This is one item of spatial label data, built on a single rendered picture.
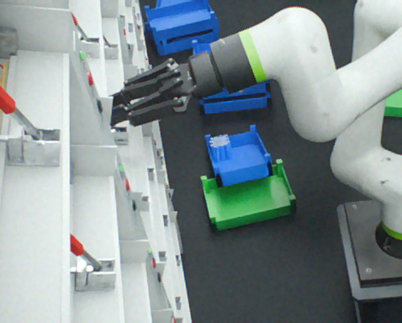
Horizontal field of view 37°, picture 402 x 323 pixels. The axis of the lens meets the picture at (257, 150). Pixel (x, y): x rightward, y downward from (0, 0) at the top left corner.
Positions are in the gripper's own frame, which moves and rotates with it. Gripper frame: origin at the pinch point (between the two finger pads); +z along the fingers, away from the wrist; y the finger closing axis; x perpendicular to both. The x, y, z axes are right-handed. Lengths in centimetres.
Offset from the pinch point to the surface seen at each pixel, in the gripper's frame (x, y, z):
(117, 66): -7.1, 22.6, -0.3
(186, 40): -97, 160, -2
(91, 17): 11.7, 10.8, -3.5
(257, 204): -104, 56, -12
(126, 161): -7.1, -5.7, -0.2
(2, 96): 38, -44, -7
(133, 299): -6.6, -33.9, 0.7
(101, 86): 11.3, -8.7, -4.3
